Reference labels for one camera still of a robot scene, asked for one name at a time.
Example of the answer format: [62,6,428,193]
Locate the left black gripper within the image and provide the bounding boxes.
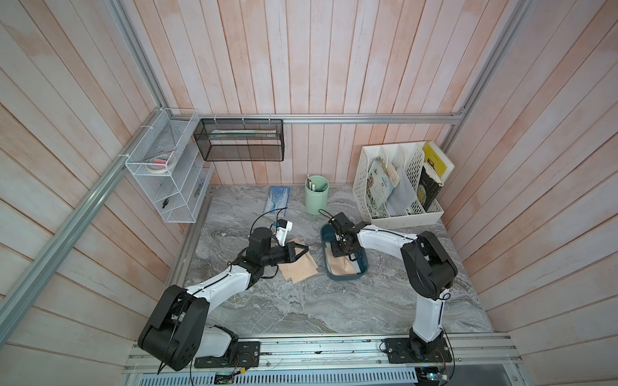
[261,241,309,266]

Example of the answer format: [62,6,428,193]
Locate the brown stationery paper sheet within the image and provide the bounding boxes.
[278,252,318,283]

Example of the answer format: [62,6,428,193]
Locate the brown paper stack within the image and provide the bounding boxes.
[325,244,360,277]

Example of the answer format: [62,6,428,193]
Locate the dark teal storage box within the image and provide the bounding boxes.
[320,224,370,281]

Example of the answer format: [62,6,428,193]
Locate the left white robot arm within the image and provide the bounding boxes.
[138,227,309,371]

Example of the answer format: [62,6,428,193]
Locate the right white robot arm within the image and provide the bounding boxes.
[326,212,458,345]

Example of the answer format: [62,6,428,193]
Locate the mint green pen cup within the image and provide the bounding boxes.
[305,175,330,216]

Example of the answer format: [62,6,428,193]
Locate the blue packaged item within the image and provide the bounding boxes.
[264,186,291,214]

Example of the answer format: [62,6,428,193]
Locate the grey folder in organizer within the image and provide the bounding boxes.
[386,168,418,216]

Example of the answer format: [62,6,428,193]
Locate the illustrated booklet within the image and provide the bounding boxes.
[366,156,400,211]

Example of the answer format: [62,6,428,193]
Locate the dark book in organizer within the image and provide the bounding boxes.
[417,162,444,212]

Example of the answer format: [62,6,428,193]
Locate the white plastic file organizer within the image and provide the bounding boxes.
[352,142,444,229]

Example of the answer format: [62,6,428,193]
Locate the yellow book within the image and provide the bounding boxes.
[423,142,455,182]

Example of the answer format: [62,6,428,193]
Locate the tape roll on shelf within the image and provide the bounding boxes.
[145,155,176,175]

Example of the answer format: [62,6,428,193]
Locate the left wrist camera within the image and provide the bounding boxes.
[275,219,293,246]

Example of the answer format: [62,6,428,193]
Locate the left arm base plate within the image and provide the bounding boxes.
[194,341,261,368]

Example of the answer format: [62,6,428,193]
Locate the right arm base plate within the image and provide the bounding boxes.
[381,335,453,364]

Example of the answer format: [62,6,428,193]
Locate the black mesh wall basket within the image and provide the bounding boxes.
[193,117,286,162]

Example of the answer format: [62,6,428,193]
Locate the aluminium rail frame front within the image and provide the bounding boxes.
[122,331,522,375]

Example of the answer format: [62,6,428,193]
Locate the white wire wall shelf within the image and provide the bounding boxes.
[126,108,214,224]

